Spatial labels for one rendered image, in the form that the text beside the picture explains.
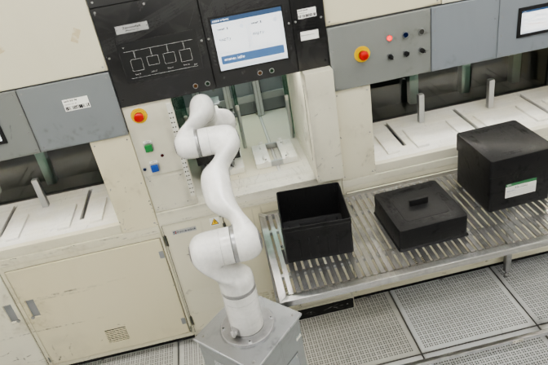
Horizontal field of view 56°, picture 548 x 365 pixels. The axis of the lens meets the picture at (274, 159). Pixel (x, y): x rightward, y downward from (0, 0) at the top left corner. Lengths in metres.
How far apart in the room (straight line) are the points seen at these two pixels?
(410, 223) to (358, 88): 0.62
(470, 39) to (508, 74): 0.78
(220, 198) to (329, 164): 0.79
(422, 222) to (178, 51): 1.17
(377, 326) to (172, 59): 1.72
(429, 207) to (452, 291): 0.97
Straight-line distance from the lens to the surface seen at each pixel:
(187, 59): 2.11
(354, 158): 2.41
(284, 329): 1.87
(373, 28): 2.20
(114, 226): 2.47
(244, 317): 1.80
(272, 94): 3.14
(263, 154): 2.62
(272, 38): 2.11
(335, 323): 2.90
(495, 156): 2.24
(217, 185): 1.69
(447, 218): 2.13
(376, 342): 2.80
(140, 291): 2.69
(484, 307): 3.00
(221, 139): 1.77
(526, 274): 3.23
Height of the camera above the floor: 2.13
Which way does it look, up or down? 29 degrees down
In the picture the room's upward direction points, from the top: 10 degrees counter-clockwise
